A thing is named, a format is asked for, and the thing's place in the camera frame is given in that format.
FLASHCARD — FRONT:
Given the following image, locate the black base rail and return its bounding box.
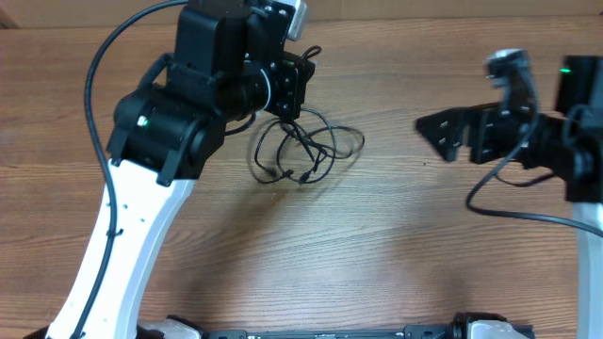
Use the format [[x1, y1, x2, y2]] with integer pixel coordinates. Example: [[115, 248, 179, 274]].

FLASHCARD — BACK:
[[136, 310, 536, 339]]

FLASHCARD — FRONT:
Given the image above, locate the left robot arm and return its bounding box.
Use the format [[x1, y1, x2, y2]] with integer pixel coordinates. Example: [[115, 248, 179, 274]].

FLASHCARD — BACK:
[[37, 0, 315, 339]]

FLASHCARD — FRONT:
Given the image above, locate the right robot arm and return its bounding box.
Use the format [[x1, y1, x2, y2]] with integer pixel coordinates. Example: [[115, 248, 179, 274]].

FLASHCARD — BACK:
[[416, 49, 602, 338]]

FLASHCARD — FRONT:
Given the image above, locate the black cable bundle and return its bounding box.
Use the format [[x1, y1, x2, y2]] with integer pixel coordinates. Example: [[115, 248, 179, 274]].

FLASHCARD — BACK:
[[247, 45, 367, 186]]

